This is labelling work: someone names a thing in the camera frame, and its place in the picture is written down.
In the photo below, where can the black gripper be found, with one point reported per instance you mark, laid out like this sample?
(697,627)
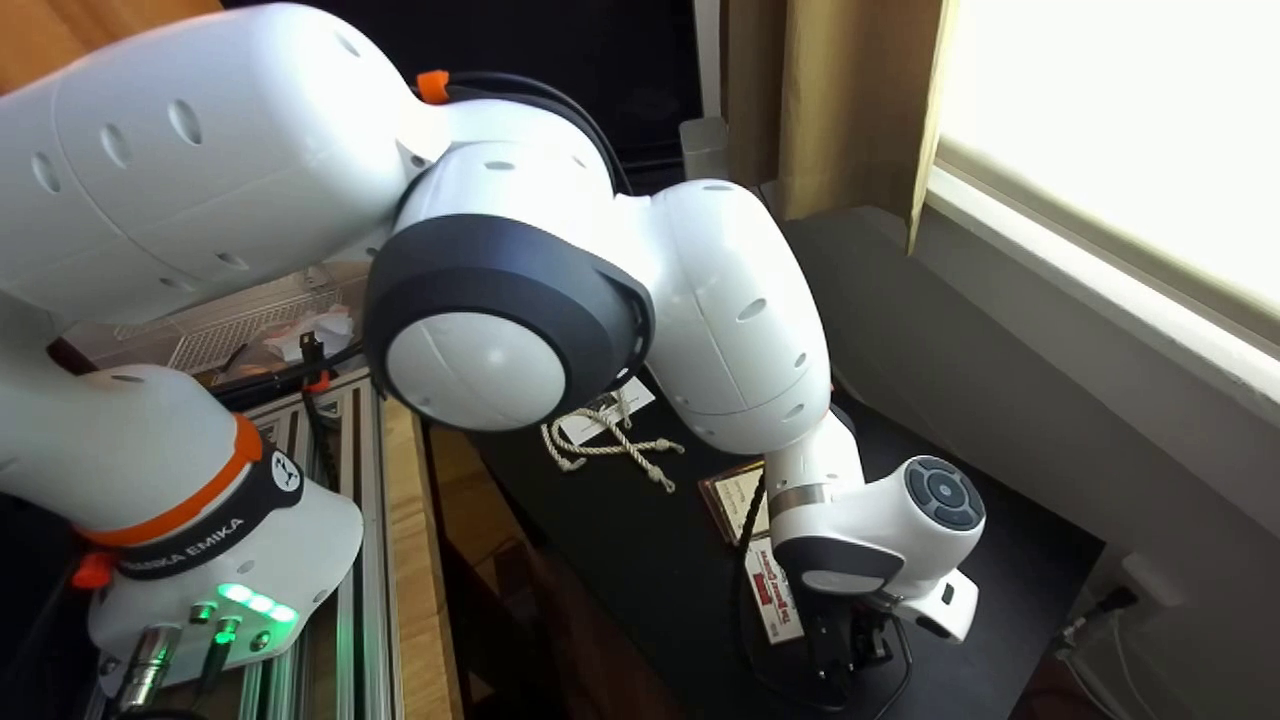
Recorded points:
(845,628)

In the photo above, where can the Boxcar Children paperback book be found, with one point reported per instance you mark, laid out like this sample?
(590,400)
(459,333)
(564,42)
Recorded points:
(774,600)

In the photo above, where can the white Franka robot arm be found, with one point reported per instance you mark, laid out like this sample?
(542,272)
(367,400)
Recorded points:
(203,160)

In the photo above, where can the black low table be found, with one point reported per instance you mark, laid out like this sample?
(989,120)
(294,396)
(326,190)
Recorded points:
(643,600)

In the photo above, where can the light wooden board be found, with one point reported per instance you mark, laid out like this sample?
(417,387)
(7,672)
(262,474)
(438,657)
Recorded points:
(415,563)

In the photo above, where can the white speaker box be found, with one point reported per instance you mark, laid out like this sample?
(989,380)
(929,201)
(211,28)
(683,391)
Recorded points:
(707,144)

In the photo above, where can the wide tan curtain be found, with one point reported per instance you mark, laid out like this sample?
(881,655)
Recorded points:
(853,94)

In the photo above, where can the bright window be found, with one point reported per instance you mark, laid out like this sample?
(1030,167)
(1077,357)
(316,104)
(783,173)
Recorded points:
(1133,134)

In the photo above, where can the pale textured mat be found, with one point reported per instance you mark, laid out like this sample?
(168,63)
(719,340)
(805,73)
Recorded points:
(242,333)

